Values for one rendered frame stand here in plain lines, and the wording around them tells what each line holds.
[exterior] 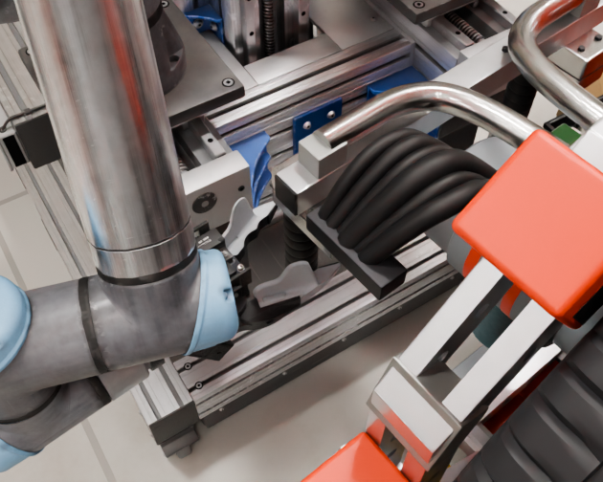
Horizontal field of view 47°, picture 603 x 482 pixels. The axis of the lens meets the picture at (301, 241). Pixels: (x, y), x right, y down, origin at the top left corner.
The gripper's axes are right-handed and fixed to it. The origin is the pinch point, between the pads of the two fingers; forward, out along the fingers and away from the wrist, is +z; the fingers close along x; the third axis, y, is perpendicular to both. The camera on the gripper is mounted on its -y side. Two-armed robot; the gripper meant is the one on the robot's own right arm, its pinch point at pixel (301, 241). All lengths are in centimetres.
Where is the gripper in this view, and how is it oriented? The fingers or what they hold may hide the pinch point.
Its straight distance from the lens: 73.0
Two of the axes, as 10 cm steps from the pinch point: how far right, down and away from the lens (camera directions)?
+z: 7.8, -5.1, 3.6
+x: -6.3, -6.3, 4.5
